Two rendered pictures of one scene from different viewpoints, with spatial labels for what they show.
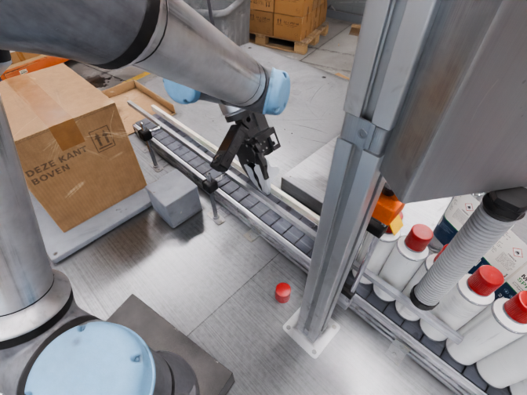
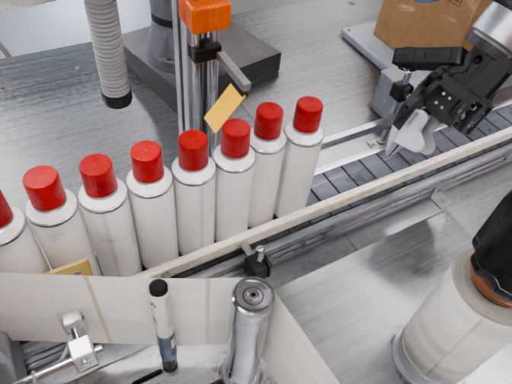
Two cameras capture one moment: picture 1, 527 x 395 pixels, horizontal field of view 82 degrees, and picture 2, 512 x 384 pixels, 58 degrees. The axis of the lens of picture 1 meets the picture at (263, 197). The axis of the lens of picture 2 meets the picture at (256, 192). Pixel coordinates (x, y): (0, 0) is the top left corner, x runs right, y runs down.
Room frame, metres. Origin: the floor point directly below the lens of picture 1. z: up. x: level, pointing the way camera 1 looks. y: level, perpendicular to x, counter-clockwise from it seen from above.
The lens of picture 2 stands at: (0.44, -0.60, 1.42)
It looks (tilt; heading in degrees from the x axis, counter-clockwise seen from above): 49 degrees down; 101
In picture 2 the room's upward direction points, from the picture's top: 7 degrees clockwise
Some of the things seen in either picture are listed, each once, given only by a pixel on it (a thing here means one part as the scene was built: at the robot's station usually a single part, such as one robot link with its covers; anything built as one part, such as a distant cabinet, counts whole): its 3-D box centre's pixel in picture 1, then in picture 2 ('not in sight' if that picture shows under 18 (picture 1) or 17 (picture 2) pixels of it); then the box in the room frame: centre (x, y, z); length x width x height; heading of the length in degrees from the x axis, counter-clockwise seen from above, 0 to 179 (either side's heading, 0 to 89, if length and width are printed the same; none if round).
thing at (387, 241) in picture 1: (376, 247); (232, 187); (0.33, -0.22, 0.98); 0.05 x 0.05 x 0.20
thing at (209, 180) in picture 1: (218, 192); (402, 116); (0.55, 0.12, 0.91); 0.07 x 0.03 x 0.16; 136
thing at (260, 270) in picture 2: not in sight; (257, 272); (0.39, -0.27, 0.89); 0.03 x 0.03 x 0.12; 46
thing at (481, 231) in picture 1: (457, 259); (103, 17); (0.18, -0.22, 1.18); 0.04 x 0.04 x 0.21
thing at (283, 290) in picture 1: (282, 292); not in sight; (0.30, -0.04, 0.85); 0.03 x 0.03 x 0.03
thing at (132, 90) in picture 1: (125, 107); not in sight; (1.07, 0.54, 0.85); 0.30 x 0.26 x 0.04; 46
